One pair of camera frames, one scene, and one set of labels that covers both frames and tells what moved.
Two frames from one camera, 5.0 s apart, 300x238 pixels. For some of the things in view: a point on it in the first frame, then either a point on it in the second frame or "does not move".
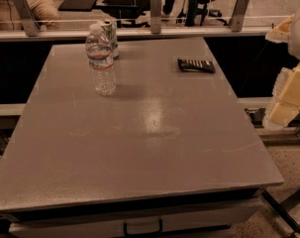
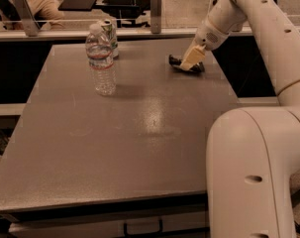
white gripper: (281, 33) to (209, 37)
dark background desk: (125, 4) does not move
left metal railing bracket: (30, 22) does not move
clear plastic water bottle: (101, 62) does not move
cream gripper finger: (284, 112) to (185, 66)
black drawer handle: (125, 229) does not move
